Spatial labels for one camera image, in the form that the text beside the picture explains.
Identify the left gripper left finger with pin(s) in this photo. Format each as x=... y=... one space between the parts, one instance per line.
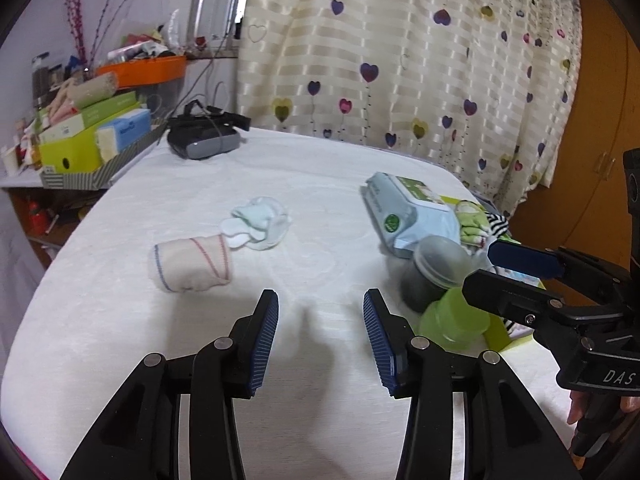
x=136 y=436

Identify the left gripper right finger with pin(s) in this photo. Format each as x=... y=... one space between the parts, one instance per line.
x=507 y=435

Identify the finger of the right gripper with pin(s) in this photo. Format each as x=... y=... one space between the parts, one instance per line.
x=560 y=264
x=515 y=301

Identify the white red-striped sock roll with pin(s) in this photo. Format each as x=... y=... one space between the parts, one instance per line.
x=194 y=264

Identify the white mint sock bundle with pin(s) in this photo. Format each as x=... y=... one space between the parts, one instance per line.
x=261 y=224

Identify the large black white striped sock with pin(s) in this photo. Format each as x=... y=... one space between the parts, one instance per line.
x=495 y=226

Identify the green white sock roll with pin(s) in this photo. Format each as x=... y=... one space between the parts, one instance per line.
x=475 y=230

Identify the orange wooden cabinet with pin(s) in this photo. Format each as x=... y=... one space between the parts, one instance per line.
x=585 y=207

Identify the green plastic cup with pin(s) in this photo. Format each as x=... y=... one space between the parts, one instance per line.
x=452 y=323

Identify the green rimmed white box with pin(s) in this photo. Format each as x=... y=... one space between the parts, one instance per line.
x=501 y=332

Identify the clear lidded dark jar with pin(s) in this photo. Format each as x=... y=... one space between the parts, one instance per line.
x=437 y=265

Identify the blue wet wipes pack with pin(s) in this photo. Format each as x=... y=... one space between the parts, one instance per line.
x=405 y=211

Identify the heart pattern curtain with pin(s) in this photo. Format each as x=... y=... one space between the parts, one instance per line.
x=483 y=88

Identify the black grey VR headset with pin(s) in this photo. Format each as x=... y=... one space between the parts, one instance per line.
x=202 y=132

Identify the orange plastic basket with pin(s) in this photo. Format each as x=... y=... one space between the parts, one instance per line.
x=137 y=73

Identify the purple decorative branches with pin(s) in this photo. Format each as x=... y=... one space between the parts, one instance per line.
x=90 y=10

